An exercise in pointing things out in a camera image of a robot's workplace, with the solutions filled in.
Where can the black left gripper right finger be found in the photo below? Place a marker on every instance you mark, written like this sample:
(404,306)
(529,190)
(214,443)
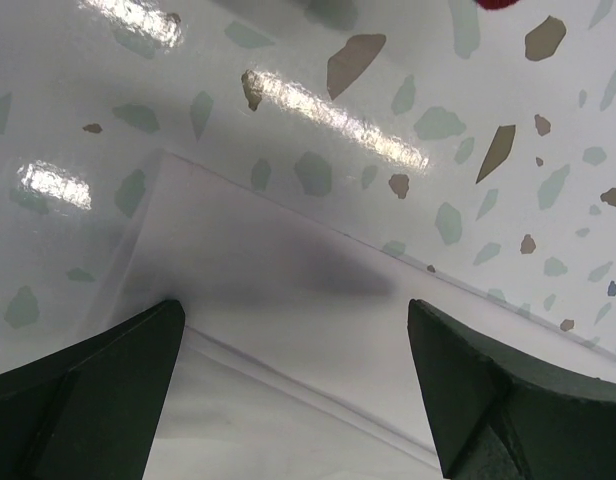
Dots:
(496,412)

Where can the red folded t shirt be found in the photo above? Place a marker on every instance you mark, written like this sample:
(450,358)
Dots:
(493,5)

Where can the white t shirt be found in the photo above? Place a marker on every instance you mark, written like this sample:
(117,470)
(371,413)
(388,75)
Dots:
(295,361)

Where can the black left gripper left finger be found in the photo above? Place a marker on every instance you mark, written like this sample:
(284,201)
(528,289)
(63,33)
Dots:
(91,411)

